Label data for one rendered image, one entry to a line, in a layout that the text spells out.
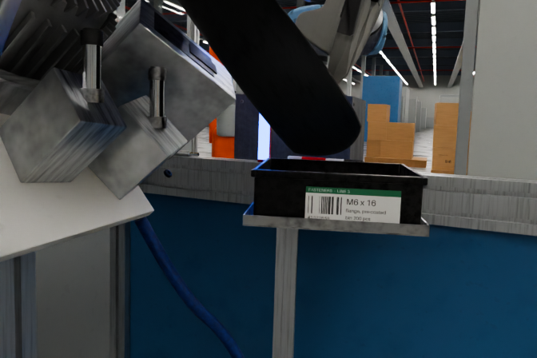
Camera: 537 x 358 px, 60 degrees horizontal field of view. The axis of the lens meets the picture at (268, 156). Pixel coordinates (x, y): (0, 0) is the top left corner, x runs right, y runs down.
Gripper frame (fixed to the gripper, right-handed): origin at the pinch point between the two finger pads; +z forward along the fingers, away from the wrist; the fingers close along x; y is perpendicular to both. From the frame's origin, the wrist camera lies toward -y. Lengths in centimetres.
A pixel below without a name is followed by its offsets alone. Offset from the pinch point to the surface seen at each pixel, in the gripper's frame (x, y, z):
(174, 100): -5.0, 19.9, 8.8
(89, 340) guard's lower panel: -67, 65, 101
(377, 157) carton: -924, 97, 123
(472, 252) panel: -36.8, -21.3, 19.5
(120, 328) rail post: -35, 36, 65
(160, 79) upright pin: 2.7, 17.5, 6.0
